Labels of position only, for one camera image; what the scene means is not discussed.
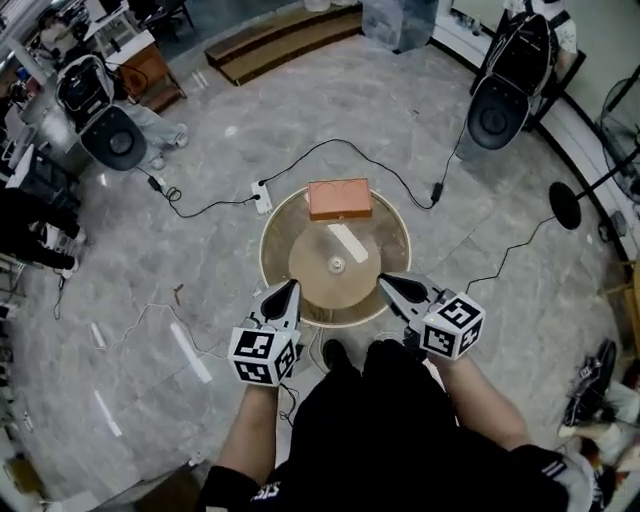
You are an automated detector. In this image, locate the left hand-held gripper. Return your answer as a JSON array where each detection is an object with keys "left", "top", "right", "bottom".
[{"left": 227, "top": 279, "right": 307, "bottom": 388}]

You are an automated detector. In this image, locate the black standing fan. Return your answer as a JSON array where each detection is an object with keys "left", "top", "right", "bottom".
[{"left": 547, "top": 64, "right": 640, "bottom": 232}]

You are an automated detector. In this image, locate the black fan cable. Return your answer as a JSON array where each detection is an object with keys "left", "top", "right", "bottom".
[{"left": 464, "top": 214, "right": 559, "bottom": 297}]

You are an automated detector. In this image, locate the clear plastic bin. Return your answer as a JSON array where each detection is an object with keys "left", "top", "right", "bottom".
[{"left": 360, "top": 0, "right": 442, "bottom": 54}]

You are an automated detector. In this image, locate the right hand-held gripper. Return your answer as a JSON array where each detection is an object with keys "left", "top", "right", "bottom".
[{"left": 377, "top": 271, "right": 487, "bottom": 362}]

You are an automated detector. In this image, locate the person's black shoe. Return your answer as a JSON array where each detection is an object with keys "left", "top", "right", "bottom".
[{"left": 321, "top": 338, "right": 349, "bottom": 373}]

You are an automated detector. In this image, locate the black bag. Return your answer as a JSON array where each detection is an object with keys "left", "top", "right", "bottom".
[{"left": 563, "top": 338, "right": 619, "bottom": 427}]

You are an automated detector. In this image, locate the brown wooden desk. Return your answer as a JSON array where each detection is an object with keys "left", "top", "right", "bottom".
[{"left": 116, "top": 43, "right": 188, "bottom": 116}]

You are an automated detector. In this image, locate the long white cable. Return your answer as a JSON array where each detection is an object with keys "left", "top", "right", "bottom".
[{"left": 101, "top": 301, "right": 232, "bottom": 362}]

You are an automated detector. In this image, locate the person's left forearm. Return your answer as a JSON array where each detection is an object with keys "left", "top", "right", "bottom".
[{"left": 216, "top": 381, "right": 280, "bottom": 485}]

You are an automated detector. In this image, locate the low wooden table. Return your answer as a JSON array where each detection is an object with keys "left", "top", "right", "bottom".
[{"left": 598, "top": 258, "right": 640, "bottom": 347}]

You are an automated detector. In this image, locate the wooden step platform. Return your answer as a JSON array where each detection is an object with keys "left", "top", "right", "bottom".
[{"left": 204, "top": 3, "right": 364, "bottom": 87}]

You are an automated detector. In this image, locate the person's light grey garment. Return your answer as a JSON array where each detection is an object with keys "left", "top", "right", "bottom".
[{"left": 564, "top": 449, "right": 602, "bottom": 512}]

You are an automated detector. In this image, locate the person's black clothing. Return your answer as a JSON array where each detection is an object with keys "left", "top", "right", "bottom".
[{"left": 196, "top": 338, "right": 572, "bottom": 512}]

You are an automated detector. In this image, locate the orange rectangular box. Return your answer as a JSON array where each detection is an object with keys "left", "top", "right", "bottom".
[{"left": 305, "top": 177, "right": 374, "bottom": 222}]

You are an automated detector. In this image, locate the white top black frame table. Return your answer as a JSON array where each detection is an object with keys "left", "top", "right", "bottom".
[{"left": 3, "top": 143, "right": 82, "bottom": 212}]

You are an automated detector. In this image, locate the round beige tub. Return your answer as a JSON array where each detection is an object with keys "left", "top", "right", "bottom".
[{"left": 258, "top": 185, "right": 413, "bottom": 330}]

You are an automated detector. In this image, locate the black cable with adapter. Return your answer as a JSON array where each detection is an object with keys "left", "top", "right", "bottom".
[
  {"left": 146, "top": 171, "right": 262, "bottom": 220},
  {"left": 259, "top": 124, "right": 472, "bottom": 212}
]

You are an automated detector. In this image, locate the person's right forearm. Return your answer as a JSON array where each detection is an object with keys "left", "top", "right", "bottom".
[{"left": 433, "top": 349, "right": 532, "bottom": 452}]

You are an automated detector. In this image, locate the dark brown furniture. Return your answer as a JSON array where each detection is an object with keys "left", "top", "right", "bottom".
[{"left": 99, "top": 461, "right": 212, "bottom": 512}]

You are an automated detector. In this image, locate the thin black cable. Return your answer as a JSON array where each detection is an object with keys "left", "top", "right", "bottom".
[{"left": 276, "top": 381, "right": 302, "bottom": 429}]

